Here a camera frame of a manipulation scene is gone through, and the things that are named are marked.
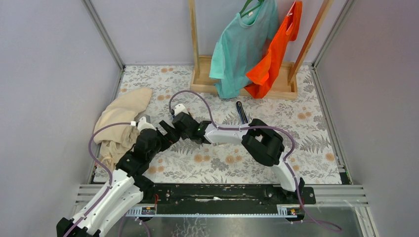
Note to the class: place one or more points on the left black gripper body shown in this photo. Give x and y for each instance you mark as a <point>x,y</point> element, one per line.
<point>153,152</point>

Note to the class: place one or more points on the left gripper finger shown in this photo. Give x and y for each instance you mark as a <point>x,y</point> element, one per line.
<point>168,140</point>
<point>168,128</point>

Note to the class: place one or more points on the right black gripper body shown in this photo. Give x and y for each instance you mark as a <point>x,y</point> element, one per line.
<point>185,135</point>

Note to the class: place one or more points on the blue stapler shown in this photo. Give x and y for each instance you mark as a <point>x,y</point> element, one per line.
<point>241,113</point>

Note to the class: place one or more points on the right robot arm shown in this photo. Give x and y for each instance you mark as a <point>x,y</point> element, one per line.
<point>262,142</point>

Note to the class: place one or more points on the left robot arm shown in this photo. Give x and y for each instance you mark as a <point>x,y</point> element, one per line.
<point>126,186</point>

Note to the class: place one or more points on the beige cloth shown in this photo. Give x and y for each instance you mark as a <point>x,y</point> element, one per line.
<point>115,135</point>

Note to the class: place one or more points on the orange t-shirt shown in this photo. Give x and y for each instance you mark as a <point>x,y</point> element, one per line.
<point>264,74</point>

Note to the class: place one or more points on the teal t-shirt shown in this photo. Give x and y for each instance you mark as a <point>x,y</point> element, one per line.
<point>241,46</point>

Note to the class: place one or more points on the wooden clothes rack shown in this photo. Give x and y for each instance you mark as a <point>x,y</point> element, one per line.
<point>284,87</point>

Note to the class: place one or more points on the floral table mat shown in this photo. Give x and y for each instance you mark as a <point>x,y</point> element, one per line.
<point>187,162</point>

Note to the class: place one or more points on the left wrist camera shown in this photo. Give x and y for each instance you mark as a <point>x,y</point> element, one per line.
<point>143,123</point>

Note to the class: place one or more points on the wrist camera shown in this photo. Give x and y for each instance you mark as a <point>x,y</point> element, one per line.
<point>179,108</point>
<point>143,123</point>

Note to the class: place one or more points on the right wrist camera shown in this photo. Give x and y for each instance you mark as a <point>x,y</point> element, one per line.
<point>179,108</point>

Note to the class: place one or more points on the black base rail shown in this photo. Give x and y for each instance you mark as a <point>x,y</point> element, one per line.
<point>212,199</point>

